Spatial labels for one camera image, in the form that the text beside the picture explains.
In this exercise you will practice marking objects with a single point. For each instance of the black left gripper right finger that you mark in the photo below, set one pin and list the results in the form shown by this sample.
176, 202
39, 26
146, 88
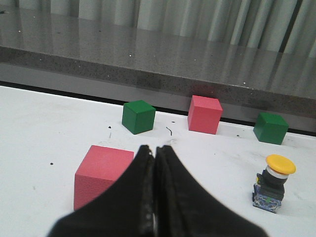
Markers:
183, 208

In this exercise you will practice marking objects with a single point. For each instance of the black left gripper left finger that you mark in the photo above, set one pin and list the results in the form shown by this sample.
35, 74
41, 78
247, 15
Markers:
125, 209

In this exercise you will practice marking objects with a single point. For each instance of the yellow push button switch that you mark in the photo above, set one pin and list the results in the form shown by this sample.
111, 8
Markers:
268, 190

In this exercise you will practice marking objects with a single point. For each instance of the pink cube in front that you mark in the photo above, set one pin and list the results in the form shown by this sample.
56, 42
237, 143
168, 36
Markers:
99, 169

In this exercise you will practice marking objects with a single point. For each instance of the pink cube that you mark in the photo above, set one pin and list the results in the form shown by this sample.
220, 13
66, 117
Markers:
204, 114
99, 169

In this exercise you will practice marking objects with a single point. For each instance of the green cube at far left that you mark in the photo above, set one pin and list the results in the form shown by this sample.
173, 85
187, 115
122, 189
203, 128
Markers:
138, 116

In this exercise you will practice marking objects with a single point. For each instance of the pink cube at back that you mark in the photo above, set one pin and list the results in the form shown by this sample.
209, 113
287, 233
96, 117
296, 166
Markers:
204, 114

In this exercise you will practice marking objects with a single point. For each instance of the green cube near bin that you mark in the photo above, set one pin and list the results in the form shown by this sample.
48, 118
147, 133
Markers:
270, 128

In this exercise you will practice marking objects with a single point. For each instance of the grey stone counter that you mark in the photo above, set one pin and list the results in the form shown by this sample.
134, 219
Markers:
83, 58

